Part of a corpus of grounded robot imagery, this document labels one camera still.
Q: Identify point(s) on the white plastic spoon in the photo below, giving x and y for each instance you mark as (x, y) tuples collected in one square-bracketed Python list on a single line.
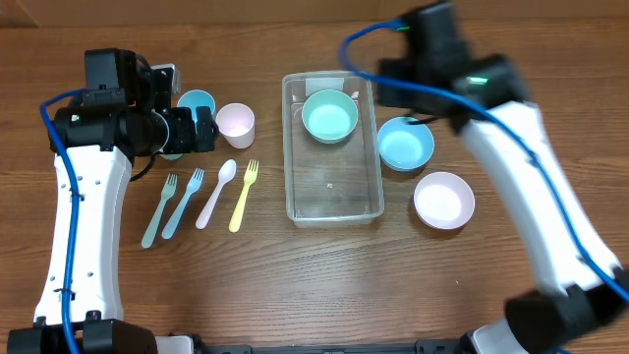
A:
[(226, 174)]

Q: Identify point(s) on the clear plastic container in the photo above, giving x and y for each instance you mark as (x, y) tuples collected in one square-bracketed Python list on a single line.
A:
[(330, 185)]

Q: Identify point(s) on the blue plastic fork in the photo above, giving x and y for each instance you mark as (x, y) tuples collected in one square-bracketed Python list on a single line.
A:
[(192, 187)]

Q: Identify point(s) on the yellow plastic fork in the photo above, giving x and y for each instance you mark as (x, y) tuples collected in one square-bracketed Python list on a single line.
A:
[(249, 178)]

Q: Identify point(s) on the pink plastic bowl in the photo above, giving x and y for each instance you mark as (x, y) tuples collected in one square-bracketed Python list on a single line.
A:
[(444, 201)]

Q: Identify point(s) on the green plastic cup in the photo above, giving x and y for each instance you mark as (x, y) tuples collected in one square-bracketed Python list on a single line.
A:
[(171, 156)]

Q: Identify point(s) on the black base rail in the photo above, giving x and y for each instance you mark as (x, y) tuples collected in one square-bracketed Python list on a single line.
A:
[(319, 348)]

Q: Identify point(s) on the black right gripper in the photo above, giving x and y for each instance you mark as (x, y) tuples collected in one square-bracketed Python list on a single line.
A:
[(396, 95)]

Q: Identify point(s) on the pink plastic cup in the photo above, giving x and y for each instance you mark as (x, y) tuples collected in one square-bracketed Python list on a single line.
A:
[(236, 123)]

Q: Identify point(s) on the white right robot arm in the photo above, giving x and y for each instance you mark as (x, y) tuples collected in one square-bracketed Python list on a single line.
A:
[(580, 284)]

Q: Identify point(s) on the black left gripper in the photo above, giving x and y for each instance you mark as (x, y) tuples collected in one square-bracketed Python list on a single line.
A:
[(192, 135)]

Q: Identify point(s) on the blue plastic cup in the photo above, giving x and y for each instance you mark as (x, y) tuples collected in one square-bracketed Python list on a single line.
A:
[(195, 98)]

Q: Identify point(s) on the blue plastic bowl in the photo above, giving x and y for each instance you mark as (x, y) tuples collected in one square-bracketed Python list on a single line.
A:
[(404, 144)]

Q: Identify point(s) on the green plastic bowl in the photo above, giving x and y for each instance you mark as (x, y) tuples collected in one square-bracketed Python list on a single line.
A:
[(330, 116)]

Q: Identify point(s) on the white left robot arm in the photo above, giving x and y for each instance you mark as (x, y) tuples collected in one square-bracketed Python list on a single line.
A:
[(123, 112)]

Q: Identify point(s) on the green plastic fork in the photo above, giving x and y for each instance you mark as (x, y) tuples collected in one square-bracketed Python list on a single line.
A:
[(167, 193)]

